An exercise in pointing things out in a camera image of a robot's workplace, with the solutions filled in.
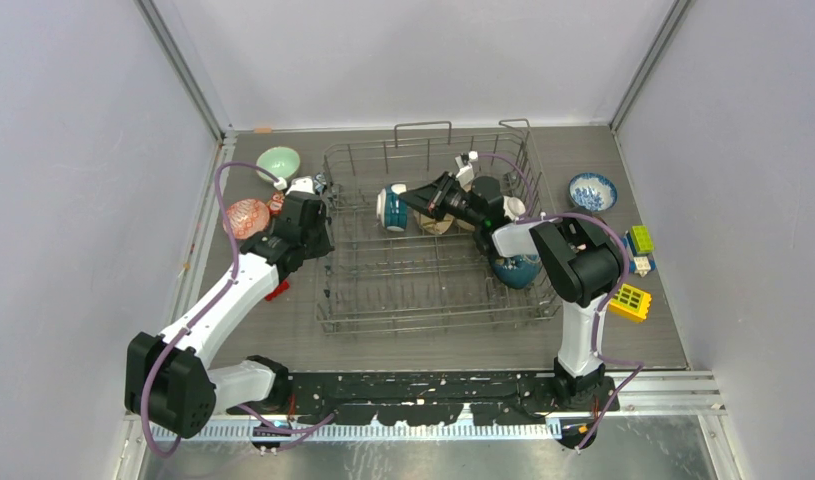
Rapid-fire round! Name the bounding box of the beige bowl lower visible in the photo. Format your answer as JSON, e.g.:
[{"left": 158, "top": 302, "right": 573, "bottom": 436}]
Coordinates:
[{"left": 414, "top": 212, "right": 455, "bottom": 235}]

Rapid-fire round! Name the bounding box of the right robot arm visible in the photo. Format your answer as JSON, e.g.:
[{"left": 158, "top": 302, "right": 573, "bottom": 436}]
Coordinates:
[{"left": 399, "top": 173, "right": 629, "bottom": 411}]

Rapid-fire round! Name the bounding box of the yellow toy block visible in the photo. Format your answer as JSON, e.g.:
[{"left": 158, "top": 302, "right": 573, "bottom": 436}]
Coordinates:
[{"left": 607, "top": 284, "right": 652, "bottom": 323}]

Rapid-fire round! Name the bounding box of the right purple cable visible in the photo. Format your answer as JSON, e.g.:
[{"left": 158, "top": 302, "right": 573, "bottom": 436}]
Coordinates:
[{"left": 476, "top": 152, "right": 647, "bottom": 452}]

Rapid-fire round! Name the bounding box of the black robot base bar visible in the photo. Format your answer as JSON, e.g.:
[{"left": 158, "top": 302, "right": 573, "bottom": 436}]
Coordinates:
[{"left": 227, "top": 365, "right": 614, "bottom": 448}]

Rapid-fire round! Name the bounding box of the red toy block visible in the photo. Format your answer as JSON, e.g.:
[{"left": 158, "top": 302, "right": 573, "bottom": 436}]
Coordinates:
[{"left": 264, "top": 280, "right": 290, "bottom": 302}]

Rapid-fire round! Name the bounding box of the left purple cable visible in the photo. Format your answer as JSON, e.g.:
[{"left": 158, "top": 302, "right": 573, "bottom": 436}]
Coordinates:
[{"left": 139, "top": 161, "right": 335, "bottom": 460}]

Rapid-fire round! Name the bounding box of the red owl toy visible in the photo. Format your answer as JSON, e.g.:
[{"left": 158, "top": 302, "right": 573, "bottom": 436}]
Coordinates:
[{"left": 266, "top": 192, "right": 285, "bottom": 215}]

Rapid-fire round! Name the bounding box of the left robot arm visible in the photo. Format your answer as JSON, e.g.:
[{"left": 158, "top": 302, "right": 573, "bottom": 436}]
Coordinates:
[{"left": 124, "top": 188, "right": 334, "bottom": 439}]

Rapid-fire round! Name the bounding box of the beige bowl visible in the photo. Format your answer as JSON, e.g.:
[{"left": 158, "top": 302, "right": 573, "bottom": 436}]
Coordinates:
[
  {"left": 455, "top": 219, "right": 475, "bottom": 232},
  {"left": 414, "top": 212, "right": 455, "bottom": 235}
]

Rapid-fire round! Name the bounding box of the pale green celadon bowl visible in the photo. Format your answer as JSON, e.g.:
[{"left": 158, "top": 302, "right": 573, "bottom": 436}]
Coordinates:
[{"left": 255, "top": 146, "right": 301, "bottom": 182}]

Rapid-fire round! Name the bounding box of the purple cable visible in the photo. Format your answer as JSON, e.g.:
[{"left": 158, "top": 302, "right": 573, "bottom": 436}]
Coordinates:
[
  {"left": 476, "top": 152, "right": 647, "bottom": 452},
  {"left": 139, "top": 161, "right": 335, "bottom": 460}
]

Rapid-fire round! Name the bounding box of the dark teal painted bowl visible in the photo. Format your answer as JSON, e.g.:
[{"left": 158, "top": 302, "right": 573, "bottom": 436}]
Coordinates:
[{"left": 489, "top": 255, "right": 542, "bottom": 290}]

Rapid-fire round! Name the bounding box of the grey wire dish rack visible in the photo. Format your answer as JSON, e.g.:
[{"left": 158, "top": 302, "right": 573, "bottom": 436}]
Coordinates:
[{"left": 315, "top": 118, "right": 561, "bottom": 335}]

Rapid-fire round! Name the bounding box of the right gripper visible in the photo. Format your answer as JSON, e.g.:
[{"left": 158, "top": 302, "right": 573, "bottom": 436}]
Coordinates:
[{"left": 396, "top": 170, "right": 482, "bottom": 228}]

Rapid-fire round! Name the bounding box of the blue floral white bowl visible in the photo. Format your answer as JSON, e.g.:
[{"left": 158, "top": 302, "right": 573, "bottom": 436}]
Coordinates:
[{"left": 568, "top": 172, "right": 618, "bottom": 212}]

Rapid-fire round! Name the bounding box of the teal and white bowl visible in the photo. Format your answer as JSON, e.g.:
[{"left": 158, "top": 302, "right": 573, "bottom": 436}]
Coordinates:
[{"left": 376, "top": 183, "right": 409, "bottom": 232}]

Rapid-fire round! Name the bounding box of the green blue toy car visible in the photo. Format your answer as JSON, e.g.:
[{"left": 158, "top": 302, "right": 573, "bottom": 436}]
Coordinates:
[{"left": 622, "top": 225, "right": 656, "bottom": 277}]

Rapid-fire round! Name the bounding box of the light green striped bowl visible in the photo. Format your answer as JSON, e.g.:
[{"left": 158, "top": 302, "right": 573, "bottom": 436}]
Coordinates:
[{"left": 503, "top": 196, "right": 527, "bottom": 222}]

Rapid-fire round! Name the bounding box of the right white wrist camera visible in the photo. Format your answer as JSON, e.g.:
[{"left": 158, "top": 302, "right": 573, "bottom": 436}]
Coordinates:
[{"left": 455, "top": 151, "right": 479, "bottom": 189}]

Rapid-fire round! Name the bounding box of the beige bowl upper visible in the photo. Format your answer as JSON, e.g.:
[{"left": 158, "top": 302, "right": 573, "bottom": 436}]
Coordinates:
[{"left": 455, "top": 219, "right": 475, "bottom": 232}]

